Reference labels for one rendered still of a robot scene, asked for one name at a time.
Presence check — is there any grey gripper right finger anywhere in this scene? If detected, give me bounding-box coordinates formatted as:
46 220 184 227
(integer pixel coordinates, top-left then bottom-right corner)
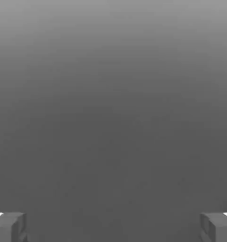
199 212 227 242

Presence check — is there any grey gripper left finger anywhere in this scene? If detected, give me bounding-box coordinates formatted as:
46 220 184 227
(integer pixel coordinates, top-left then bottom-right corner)
0 212 28 242

